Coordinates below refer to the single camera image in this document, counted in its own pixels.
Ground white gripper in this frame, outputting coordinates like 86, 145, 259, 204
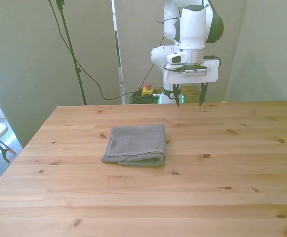
164, 58, 220, 108

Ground grey terry towel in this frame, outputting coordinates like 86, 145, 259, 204
101, 124, 167, 167

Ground yellow emergency stop button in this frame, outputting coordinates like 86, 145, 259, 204
141, 83, 154, 97

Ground black tripod stand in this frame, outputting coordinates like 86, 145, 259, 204
55, 0, 88, 106

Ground black orange spring clamp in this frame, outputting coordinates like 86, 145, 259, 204
0, 140, 17, 163

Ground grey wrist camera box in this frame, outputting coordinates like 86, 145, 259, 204
183, 69, 208, 77

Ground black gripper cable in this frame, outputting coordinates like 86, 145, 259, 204
203, 55, 222, 69

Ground coiled green black cables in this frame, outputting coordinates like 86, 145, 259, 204
129, 91, 162, 105

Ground white upright panel frame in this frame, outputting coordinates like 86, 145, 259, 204
111, 0, 127, 105

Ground long black cable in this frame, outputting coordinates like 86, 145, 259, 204
48, 0, 137, 101

